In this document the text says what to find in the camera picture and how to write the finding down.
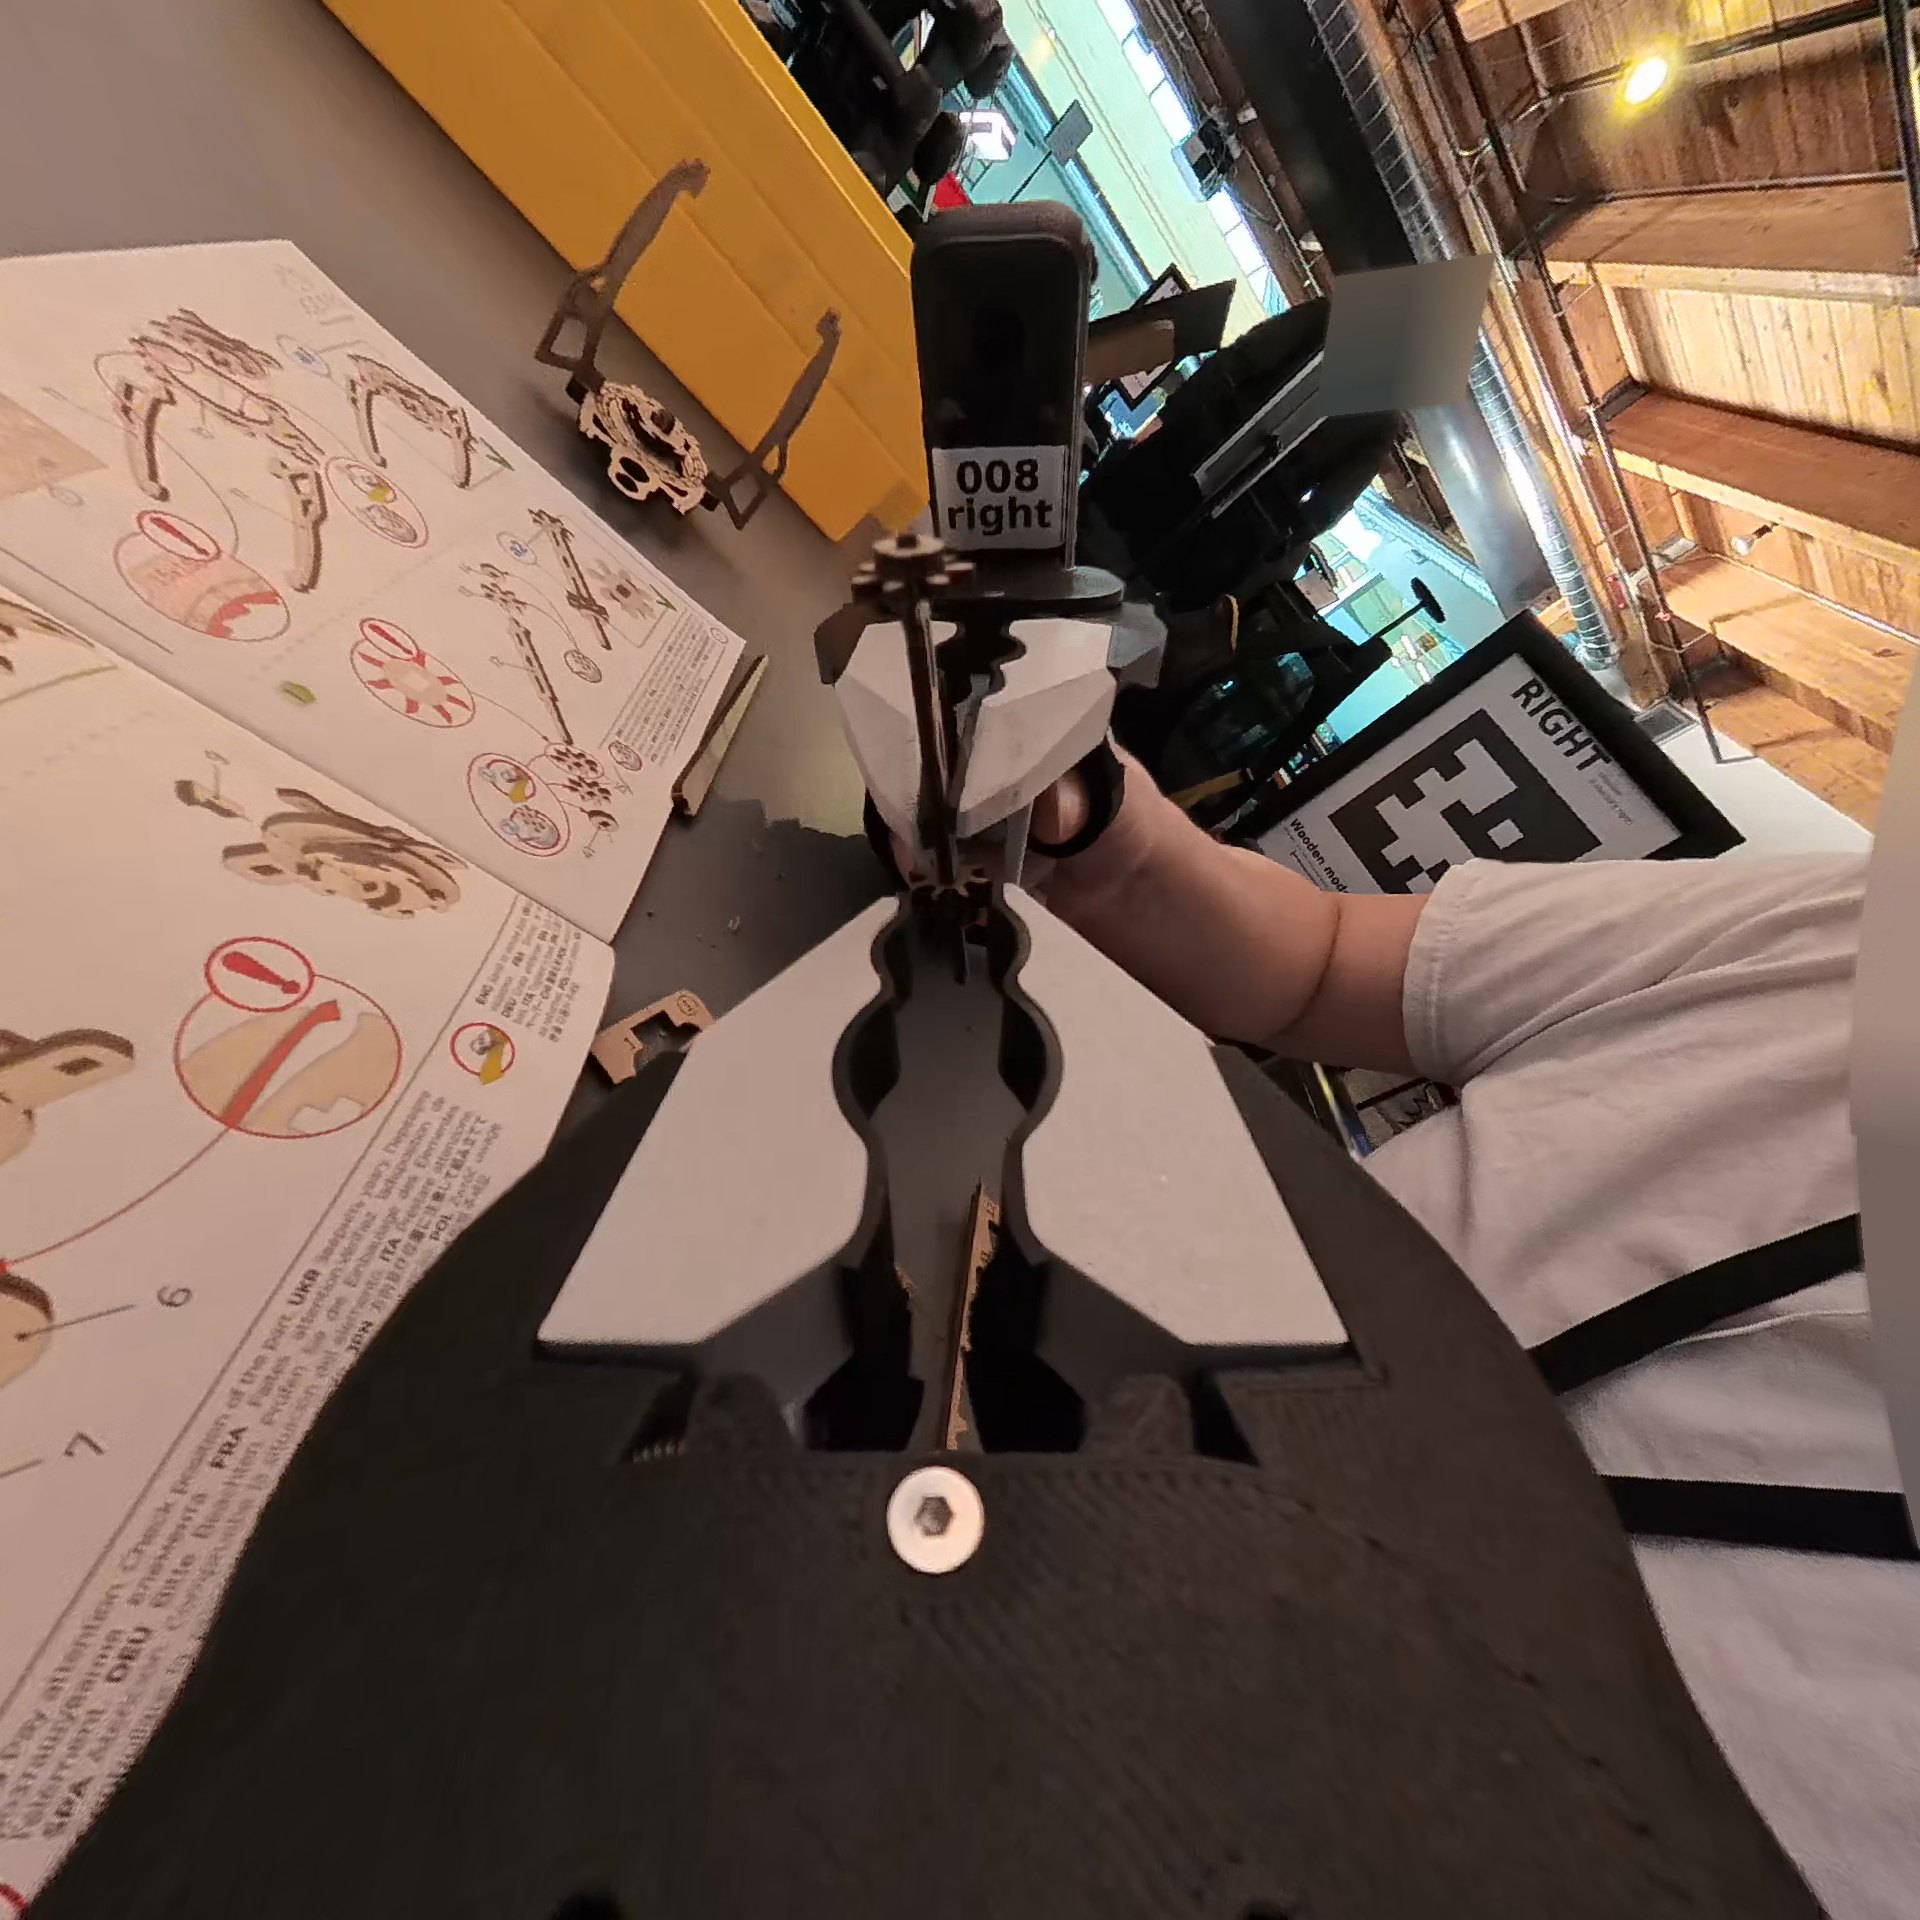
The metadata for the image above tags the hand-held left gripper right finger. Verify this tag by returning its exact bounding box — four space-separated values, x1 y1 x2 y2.
1000 891 1352 1366

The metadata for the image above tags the wooden model with curved legs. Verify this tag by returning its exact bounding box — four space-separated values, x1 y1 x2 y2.
534 158 846 531

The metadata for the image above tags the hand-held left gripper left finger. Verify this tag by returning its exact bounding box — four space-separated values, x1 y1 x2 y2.
538 896 902 1366

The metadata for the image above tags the assembly instruction booklet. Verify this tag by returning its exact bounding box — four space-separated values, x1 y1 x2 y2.
0 240 748 1900

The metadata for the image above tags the plywood strip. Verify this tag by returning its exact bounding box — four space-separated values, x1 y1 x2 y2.
670 651 770 818

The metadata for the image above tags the person's right forearm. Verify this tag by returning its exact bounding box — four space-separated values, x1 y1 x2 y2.
1200 856 1450 1080

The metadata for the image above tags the person's right hand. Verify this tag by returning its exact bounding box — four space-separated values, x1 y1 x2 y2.
1031 754 1250 995

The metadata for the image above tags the black exercise machine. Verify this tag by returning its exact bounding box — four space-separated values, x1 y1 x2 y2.
1088 294 1450 759

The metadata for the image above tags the silver corrugated duct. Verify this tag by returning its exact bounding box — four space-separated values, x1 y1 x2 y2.
1304 0 1624 664

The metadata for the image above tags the yellow plastic bin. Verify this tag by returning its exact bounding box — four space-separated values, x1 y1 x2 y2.
323 0 932 543

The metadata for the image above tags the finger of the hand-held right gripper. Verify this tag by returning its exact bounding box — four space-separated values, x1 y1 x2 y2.
831 622 941 840
950 622 1122 847

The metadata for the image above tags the plywood model part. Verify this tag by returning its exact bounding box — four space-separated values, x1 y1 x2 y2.
895 1184 1004 1454

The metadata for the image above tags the black framed marker sign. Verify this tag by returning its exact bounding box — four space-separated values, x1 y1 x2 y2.
1236 614 1743 903

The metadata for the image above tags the plywood offcut frame piece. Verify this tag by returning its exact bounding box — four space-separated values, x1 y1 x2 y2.
590 990 712 1087

